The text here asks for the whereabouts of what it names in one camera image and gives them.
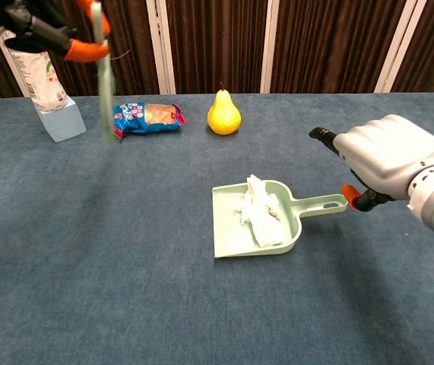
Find left robot hand, orange fingertips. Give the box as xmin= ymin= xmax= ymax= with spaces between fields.
xmin=0 ymin=0 xmax=112 ymax=64

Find right robot hand, orange thumb tip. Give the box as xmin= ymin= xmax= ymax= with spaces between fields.
xmin=308 ymin=113 xmax=434 ymax=213

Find mint green hand brush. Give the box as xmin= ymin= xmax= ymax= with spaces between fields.
xmin=90 ymin=0 xmax=119 ymax=148

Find white tissue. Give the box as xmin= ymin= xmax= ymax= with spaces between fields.
xmin=233 ymin=173 xmax=288 ymax=249

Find mint green dustpan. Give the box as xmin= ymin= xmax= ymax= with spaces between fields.
xmin=211 ymin=180 xmax=350 ymax=259

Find white drink bottle, yellow cap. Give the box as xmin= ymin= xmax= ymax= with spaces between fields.
xmin=0 ymin=30 xmax=69 ymax=113

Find light blue block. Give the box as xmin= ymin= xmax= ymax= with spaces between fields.
xmin=36 ymin=95 xmax=87 ymax=144

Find brown pleated white-framed folding screen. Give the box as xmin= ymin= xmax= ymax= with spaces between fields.
xmin=0 ymin=0 xmax=434 ymax=106

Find blue snack bag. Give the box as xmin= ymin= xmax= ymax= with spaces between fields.
xmin=112 ymin=101 xmax=186 ymax=140

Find yellow pear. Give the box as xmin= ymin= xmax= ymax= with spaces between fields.
xmin=206 ymin=82 xmax=242 ymax=136

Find blue felt table cover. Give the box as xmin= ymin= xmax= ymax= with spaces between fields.
xmin=0 ymin=93 xmax=434 ymax=365

